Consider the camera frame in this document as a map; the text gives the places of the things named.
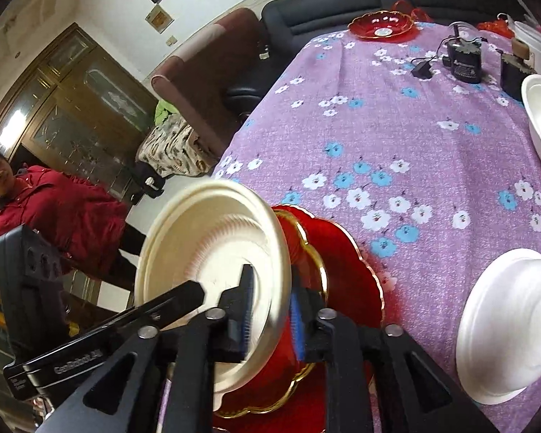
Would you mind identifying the white textured foam bowl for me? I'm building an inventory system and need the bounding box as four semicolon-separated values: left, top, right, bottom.
456;248;541;406

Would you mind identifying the brown upholstered chair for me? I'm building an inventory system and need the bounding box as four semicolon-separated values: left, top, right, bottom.
151;8;271;163

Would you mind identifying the small framed wall sign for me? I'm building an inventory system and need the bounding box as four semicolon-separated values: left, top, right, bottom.
145;4;174;33

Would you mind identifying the green cloth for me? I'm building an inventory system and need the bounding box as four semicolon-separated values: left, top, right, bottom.
155;99;176;127

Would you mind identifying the wooden glass-door cabinet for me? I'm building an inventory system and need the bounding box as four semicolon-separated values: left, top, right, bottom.
0;22;158;217

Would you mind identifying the beige plastic bowl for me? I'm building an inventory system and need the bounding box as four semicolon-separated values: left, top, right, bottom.
135;180;294;411

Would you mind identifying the red plastic bag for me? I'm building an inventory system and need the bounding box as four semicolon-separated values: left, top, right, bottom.
390;0;429;23

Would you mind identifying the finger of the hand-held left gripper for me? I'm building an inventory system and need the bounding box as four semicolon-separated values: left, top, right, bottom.
162;281;206;325

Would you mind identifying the red gold-rimmed glass plate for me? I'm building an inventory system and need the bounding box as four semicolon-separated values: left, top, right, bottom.
214;205;330;418
348;10;418;39
212;216;384;433

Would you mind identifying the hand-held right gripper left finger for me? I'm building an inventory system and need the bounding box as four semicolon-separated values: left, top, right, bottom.
36;265;256;433

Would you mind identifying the patterned cloth bundle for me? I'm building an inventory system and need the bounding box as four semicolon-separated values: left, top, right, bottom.
137;113;212;179

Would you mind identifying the black power adapter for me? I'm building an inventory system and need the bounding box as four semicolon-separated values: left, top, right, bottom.
411;58;440;78

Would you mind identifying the black box device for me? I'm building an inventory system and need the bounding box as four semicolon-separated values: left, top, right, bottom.
500;38;537;104

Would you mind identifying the black charger with cable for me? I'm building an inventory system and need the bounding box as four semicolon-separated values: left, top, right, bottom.
448;22;485;84

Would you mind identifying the white plastic bucket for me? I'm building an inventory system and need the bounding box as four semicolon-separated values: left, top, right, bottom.
514;20;541;75

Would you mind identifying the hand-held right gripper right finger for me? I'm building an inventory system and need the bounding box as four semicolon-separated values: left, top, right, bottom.
289;286;501;433

